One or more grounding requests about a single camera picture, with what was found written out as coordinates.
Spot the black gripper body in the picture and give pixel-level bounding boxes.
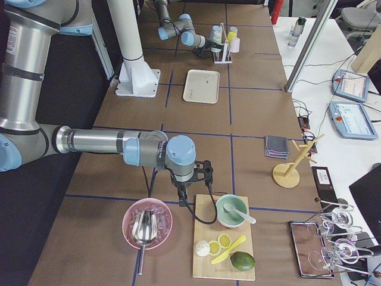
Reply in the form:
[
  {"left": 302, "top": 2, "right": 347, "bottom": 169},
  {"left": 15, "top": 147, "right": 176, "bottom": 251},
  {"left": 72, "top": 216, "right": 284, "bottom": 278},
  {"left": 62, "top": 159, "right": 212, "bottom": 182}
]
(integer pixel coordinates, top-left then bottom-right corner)
[{"left": 204, "top": 38, "right": 221, "bottom": 52}]

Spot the cream rabbit tray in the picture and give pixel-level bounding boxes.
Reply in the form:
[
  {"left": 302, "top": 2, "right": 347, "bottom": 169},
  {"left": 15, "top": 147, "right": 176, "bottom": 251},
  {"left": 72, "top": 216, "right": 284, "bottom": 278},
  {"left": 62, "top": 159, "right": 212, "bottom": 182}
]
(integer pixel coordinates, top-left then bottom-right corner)
[{"left": 183, "top": 69, "right": 220, "bottom": 104}]

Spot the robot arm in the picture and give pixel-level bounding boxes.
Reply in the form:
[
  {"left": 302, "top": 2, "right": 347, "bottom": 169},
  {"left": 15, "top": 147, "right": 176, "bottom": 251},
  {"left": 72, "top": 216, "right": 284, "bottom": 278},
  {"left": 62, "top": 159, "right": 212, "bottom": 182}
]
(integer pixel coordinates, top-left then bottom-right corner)
[
  {"left": 154, "top": 0, "right": 223, "bottom": 52},
  {"left": 1, "top": 1, "right": 196, "bottom": 182}
]

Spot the white cup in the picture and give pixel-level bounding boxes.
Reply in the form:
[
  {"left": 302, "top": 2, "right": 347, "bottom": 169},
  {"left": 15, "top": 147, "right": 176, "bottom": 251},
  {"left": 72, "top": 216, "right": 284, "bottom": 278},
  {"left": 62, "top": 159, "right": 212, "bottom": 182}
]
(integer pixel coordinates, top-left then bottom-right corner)
[{"left": 211, "top": 31, "right": 222, "bottom": 45}]

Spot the blue cup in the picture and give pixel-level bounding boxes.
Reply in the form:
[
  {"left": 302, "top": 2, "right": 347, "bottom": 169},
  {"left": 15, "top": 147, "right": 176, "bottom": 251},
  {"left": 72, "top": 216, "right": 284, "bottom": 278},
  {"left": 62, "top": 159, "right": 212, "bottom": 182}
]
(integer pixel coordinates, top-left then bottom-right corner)
[{"left": 211, "top": 25, "right": 220, "bottom": 35}]

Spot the yellow cup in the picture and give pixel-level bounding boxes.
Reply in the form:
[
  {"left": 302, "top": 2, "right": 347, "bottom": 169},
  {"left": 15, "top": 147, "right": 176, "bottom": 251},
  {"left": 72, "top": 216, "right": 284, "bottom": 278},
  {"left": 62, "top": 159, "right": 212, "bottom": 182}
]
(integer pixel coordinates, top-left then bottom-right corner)
[{"left": 227, "top": 32, "right": 237, "bottom": 43}]

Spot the pink cup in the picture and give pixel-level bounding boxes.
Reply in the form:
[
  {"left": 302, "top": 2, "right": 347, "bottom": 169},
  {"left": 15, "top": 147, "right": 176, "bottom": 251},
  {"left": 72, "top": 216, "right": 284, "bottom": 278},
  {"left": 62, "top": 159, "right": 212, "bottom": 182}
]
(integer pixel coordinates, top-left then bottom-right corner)
[{"left": 229, "top": 37, "right": 241, "bottom": 54}]

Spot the grey cup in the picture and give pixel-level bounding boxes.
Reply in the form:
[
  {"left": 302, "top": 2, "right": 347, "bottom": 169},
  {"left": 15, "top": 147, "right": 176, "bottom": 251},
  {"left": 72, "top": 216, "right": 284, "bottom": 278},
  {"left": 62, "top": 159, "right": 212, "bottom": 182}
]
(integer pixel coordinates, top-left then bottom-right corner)
[{"left": 229, "top": 26, "right": 238, "bottom": 33}]

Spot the water bottle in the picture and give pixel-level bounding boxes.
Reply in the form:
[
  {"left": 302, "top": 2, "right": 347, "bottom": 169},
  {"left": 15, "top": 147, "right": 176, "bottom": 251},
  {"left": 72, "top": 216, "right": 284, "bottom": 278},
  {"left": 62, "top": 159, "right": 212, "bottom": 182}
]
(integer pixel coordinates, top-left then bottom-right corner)
[{"left": 288, "top": 17, "right": 307, "bottom": 47}]

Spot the grey folded cloth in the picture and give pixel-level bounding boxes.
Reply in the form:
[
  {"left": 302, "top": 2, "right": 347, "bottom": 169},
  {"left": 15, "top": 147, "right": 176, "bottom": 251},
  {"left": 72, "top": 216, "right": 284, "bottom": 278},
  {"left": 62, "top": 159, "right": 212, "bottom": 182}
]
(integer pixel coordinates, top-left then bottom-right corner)
[{"left": 264, "top": 135, "right": 289, "bottom": 159}]

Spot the teach pendant far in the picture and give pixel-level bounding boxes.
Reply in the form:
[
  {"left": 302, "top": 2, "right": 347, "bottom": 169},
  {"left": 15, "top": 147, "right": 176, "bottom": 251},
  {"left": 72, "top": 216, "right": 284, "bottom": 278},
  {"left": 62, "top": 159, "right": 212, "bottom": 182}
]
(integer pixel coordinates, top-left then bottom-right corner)
[{"left": 332, "top": 69, "right": 370, "bottom": 103}]

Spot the teach pendant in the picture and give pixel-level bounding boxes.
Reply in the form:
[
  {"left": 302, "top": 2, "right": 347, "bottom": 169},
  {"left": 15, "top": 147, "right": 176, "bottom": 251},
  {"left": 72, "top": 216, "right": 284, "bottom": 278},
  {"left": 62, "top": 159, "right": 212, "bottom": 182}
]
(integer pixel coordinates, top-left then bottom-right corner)
[
  {"left": 332, "top": 69, "right": 370, "bottom": 103},
  {"left": 329, "top": 101, "right": 378, "bottom": 141}
]

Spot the wooden mug tree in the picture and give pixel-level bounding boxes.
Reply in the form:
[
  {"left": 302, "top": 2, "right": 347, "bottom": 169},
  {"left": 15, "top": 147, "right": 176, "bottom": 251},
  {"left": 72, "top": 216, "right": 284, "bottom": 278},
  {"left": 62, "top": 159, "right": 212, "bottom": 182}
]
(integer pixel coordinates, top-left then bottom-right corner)
[{"left": 272, "top": 134, "right": 324, "bottom": 188}]

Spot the teach pendant near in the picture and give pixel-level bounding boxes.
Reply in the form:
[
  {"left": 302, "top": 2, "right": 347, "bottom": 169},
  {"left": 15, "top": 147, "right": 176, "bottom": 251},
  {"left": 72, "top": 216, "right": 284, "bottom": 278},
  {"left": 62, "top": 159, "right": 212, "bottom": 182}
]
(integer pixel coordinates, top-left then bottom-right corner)
[{"left": 329, "top": 101, "right": 378, "bottom": 141}]

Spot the white spoon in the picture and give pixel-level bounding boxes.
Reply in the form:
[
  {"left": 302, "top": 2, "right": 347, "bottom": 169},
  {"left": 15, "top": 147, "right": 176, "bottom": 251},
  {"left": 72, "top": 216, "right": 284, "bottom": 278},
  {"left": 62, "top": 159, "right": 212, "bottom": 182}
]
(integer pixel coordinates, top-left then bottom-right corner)
[{"left": 223, "top": 203, "right": 257, "bottom": 224}]

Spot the green bowl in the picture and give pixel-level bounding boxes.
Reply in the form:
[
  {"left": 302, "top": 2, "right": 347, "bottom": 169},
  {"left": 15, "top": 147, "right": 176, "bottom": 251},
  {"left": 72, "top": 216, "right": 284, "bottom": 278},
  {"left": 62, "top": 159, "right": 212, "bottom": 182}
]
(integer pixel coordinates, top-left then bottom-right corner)
[{"left": 216, "top": 194, "right": 248, "bottom": 228}]

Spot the pink bowl with ice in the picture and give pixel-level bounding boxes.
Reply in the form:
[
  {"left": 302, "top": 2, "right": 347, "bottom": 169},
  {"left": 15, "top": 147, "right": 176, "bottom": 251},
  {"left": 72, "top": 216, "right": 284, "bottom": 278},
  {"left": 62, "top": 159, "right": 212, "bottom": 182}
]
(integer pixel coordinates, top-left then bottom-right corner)
[{"left": 121, "top": 198, "right": 173, "bottom": 250}]

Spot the black box with label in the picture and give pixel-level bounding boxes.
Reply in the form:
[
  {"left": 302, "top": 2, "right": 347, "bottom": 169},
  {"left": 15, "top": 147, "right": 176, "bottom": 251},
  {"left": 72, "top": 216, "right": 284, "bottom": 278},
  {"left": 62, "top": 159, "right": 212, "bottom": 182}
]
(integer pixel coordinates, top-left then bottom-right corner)
[{"left": 311, "top": 166, "right": 338, "bottom": 203}]

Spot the metal scoop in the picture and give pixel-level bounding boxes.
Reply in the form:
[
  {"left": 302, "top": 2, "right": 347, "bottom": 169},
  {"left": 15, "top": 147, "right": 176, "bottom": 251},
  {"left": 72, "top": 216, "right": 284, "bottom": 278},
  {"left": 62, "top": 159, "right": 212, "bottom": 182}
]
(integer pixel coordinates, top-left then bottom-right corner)
[{"left": 131, "top": 210, "right": 158, "bottom": 275}]

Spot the lemon slice upper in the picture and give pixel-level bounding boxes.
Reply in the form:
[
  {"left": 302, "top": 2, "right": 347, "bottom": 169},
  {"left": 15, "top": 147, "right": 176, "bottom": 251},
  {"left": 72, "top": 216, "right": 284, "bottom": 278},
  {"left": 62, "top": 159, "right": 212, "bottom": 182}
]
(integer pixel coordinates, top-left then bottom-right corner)
[{"left": 217, "top": 234, "right": 232, "bottom": 249}]

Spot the lemon slice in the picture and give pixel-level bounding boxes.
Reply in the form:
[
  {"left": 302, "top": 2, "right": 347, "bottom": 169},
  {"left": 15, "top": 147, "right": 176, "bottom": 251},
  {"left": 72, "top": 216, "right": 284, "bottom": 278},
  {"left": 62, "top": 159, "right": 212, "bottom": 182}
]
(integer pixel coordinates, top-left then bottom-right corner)
[
  {"left": 217, "top": 234, "right": 232, "bottom": 249},
  {"left": 208, "top": 240, "right": 221, "bottom": 256}
]

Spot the yellow plastic knife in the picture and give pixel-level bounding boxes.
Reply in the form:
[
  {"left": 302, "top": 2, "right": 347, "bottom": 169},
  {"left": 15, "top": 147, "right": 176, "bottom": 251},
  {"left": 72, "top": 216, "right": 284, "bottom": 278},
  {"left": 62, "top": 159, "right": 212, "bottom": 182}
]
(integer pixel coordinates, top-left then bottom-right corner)
[{"left": 211, "top": 235, "right": 246, "bottom": 265}]

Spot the lemon slice lower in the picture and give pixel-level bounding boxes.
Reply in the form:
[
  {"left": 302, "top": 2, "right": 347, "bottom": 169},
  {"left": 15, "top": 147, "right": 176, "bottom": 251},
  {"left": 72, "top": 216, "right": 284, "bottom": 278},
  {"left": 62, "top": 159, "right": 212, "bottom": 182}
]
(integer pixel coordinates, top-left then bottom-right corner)
[{"left": 208, "top": 240, "right": 221, "bottom": 256}]

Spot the white garlic bulb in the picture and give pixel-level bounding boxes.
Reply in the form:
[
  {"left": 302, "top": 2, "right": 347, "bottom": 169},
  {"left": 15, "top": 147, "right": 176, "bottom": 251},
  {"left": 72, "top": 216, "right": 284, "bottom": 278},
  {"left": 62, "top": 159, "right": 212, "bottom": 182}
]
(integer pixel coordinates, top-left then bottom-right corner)
[{"left": 195, "top": 240, "right": 210, "bottom": 257}]

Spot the avocado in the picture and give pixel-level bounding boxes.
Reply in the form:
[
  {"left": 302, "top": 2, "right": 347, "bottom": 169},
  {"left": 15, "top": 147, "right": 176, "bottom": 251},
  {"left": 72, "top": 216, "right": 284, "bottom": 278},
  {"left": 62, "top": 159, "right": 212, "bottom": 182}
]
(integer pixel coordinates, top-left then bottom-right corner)
[{"left": 230, "top": 251, "right": 256, "bottom": 271}]

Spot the glass holder rack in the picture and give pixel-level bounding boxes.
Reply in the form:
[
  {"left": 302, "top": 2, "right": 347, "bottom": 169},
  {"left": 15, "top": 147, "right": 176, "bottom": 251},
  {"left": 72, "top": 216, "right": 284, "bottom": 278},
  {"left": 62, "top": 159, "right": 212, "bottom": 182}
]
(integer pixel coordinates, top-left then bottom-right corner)
[{"left": 308, "top": 197, "right": 380, "bottom": 279}]

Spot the white wire cup rack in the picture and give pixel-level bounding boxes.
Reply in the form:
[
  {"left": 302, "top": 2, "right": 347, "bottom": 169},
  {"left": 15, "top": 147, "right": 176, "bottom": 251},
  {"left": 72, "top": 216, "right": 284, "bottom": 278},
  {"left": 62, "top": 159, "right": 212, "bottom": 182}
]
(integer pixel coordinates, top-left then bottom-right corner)
[{"left": 212, "top": 23, "right": 232, "bottom": 64}]

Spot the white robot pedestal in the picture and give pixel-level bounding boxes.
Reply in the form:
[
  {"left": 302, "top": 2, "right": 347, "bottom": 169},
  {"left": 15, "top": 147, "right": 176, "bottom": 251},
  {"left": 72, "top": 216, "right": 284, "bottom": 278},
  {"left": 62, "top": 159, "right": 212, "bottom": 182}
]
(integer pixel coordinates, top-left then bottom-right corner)
[{"left": 107, "top": 0, "right": 160, "bottom": 98}]

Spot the aluminium frame post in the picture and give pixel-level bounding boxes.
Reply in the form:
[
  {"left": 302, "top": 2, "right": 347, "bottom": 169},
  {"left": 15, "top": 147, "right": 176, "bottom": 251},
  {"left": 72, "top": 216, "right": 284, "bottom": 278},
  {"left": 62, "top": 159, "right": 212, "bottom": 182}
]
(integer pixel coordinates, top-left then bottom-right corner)
[{"left": 285, "top": 0, "right": 338, "bottom": 93}]

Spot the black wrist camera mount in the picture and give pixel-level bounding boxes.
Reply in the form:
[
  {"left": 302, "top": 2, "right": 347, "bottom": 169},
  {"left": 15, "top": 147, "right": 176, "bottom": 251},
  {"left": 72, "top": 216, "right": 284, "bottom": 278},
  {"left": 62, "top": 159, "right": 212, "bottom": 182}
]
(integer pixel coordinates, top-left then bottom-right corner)
[{"left": 167, "top": 160, "right": 213, "bottom": 207}]

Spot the black camera cable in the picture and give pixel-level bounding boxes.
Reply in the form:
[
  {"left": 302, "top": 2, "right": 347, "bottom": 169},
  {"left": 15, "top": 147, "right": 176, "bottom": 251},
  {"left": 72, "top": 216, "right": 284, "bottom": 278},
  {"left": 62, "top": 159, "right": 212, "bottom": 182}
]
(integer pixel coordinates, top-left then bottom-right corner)
[{"left": 181, "top": 178, "right": 220, "bottom": 225}]

